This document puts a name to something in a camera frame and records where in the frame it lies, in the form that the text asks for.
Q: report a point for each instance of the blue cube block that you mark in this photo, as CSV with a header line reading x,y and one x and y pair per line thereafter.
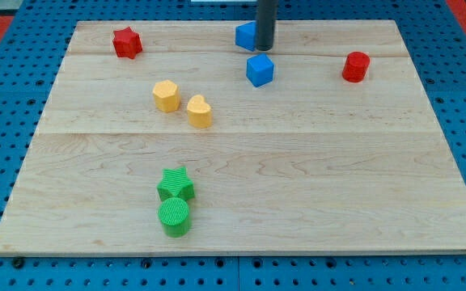
x,y
259,70

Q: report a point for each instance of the red star block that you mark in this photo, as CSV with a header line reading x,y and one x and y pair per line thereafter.
x,y
127,43

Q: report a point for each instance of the blue triangle block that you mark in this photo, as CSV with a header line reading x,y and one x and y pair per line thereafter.
x,y
245,36

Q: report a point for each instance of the green cylinder block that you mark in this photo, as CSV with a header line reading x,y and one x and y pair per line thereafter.
x,y
174,216

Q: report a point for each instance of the light wooden board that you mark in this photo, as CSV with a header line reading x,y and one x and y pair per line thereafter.
x,y
308,164

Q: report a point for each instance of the yellow hexagon block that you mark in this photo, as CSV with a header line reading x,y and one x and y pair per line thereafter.
x,y
166,95

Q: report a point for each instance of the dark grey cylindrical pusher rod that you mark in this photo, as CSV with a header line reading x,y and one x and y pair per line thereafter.
x,y
266,15

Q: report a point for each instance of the red cylinder block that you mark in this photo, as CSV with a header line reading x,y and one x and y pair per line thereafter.
x,y
355,67

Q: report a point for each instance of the yellow heart block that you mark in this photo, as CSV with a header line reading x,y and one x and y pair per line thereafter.
x,y
199,112

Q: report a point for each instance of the green star block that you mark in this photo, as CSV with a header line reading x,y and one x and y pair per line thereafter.
x,y
175,183

